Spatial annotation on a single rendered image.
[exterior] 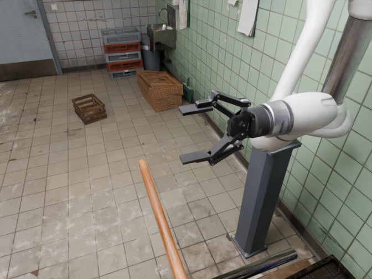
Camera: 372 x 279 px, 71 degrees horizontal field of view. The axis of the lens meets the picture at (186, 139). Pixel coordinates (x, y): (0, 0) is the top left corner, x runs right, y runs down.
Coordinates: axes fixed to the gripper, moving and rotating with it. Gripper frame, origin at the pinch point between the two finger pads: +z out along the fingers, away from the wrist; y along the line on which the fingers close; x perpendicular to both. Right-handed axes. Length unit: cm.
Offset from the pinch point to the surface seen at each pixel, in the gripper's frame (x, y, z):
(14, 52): 460, 102, 141
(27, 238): 109, 149, 94
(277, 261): -19.3, 31.8, -18.9
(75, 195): 144, 149, 58
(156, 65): 411, 133, -86
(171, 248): -8.7, 28.2, 6.9
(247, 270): -18.9, 31.6, -10.1
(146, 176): 19.5, 28.2, 7.2
